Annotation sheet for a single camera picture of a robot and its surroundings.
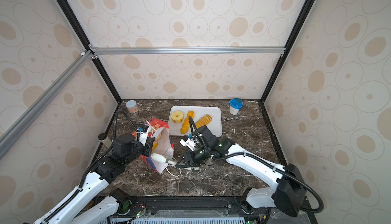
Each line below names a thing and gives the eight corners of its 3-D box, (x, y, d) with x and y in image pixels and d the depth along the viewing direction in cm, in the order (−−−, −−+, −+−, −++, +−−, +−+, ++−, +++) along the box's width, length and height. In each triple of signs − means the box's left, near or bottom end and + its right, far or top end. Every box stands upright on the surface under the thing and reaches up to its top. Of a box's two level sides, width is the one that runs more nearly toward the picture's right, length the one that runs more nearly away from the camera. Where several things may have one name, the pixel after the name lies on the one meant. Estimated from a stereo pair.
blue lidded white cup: (228, 116, 113) (231, 106, 105) (227, 107, 118) (229, 97, 110) (240, 116, 113) (243, 106, 105) (238, 107, 118) (241, 98, 110)
